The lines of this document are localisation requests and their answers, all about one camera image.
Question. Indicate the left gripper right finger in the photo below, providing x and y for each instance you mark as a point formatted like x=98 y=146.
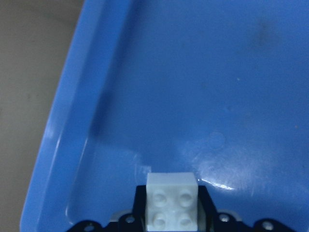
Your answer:
x=209 y=219

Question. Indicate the white block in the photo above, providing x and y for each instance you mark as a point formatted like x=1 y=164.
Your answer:
x=171 y=202

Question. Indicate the brown paper table cover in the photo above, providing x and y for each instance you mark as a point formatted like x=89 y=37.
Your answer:
x=34 y=39

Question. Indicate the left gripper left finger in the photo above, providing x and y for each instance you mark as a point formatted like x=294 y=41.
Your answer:
x=133 y=221

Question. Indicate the blue plastic tray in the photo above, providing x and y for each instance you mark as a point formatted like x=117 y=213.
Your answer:
x=219 y=88

